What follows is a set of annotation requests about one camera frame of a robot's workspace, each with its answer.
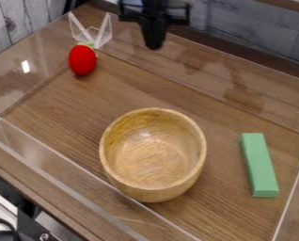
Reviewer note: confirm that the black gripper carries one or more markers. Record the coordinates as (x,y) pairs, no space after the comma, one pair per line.
(159,13)

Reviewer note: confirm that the red strawberry toy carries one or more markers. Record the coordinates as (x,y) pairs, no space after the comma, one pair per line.
(82,59)

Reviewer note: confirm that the wooden bowl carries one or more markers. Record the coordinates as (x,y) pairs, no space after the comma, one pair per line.
(153,151)

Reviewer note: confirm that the green rectangular block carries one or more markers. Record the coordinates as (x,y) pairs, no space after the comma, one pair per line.
(262,176)

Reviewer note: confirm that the clear acrylic tray enclosure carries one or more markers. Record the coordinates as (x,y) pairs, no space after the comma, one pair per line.
(55,113)

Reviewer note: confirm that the black clamp mount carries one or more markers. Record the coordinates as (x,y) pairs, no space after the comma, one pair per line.
(30,230)

